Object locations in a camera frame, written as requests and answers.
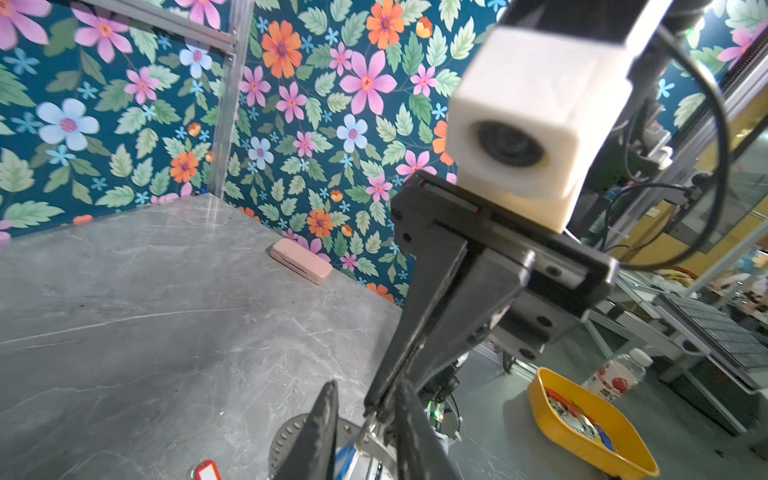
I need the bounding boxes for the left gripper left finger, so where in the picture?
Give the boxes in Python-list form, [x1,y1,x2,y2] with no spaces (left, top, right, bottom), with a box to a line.
[272,380,339,479]

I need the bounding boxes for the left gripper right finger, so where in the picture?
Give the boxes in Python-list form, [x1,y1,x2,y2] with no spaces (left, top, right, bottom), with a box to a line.
[394,380,459,480]

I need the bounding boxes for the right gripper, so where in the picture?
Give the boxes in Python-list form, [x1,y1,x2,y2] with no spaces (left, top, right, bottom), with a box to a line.
[364,172,618,420]

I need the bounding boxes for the red key tag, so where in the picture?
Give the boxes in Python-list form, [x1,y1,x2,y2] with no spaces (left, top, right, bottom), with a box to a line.
[191,460,221,480]

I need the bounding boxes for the pink eraser case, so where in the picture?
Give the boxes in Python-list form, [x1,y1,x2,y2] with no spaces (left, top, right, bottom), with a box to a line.
[269,238,333,285]

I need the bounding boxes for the plastic drink bottle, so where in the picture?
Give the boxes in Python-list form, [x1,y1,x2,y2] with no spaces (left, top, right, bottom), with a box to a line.
[582,348,653,402]

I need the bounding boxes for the yellow plastic bin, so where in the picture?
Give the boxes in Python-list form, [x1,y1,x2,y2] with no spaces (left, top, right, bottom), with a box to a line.
[527,367,660,479]

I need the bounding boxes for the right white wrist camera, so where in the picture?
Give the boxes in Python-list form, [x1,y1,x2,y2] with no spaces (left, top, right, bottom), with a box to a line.
[446,26,636,233]

